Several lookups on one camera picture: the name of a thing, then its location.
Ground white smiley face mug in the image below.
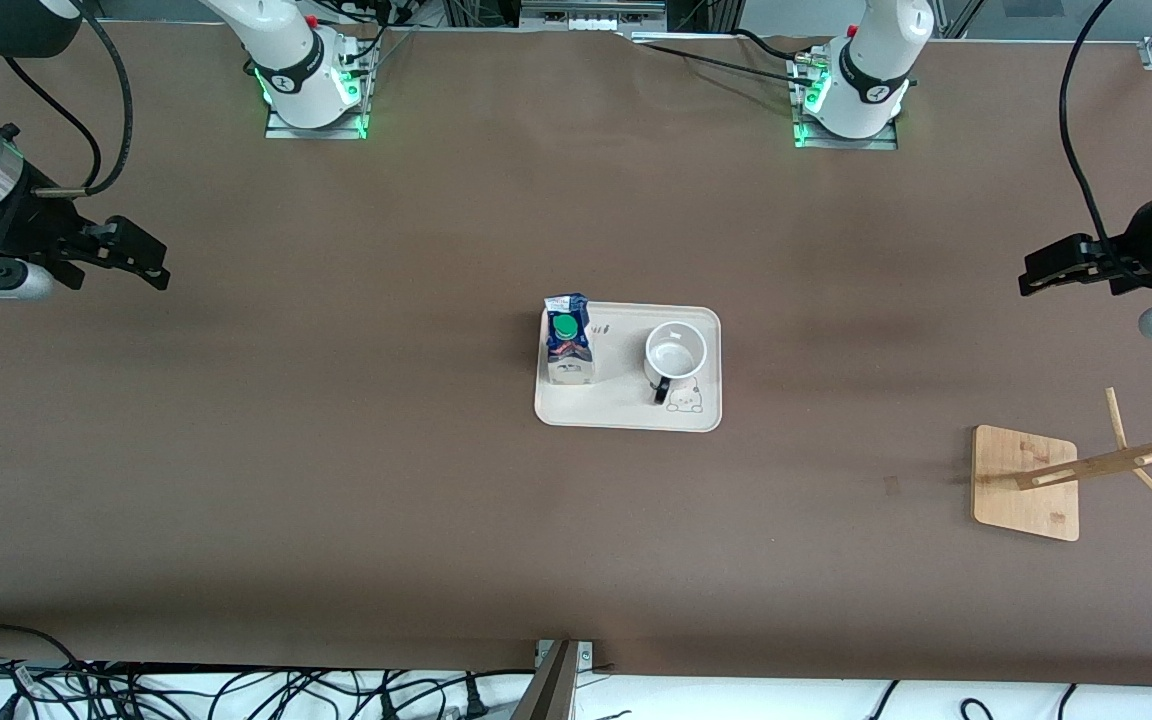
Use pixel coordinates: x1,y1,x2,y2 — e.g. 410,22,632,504
643,321,709,406

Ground blue white milk carton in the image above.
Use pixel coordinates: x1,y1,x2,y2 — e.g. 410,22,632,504
543,293,597,387

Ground cream rabbit print tray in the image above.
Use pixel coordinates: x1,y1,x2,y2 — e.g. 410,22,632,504
534,300,723,433

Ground wooden mug stand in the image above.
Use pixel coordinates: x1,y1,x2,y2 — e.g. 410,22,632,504
972,387,1152,542

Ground grey power strip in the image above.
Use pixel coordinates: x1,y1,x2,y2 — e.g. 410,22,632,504
520,0,668,31

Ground aluminium profile bar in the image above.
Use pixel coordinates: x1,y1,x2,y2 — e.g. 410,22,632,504
511,640,582,720

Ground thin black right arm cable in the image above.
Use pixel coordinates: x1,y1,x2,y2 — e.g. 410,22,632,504
1,50,105,191

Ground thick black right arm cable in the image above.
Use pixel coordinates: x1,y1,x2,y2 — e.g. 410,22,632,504
76,0,134,196

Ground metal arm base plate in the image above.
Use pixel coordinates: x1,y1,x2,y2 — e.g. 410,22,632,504
264,98,370,140
793,118,900,151

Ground black cable on table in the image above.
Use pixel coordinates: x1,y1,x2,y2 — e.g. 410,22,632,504
626,38,817,89
724,27,829,63

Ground tangled black cables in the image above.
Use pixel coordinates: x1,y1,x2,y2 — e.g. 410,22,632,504
0,625,537,720

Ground metal corner bracket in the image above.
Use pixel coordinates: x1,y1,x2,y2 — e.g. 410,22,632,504
534,640,595,673

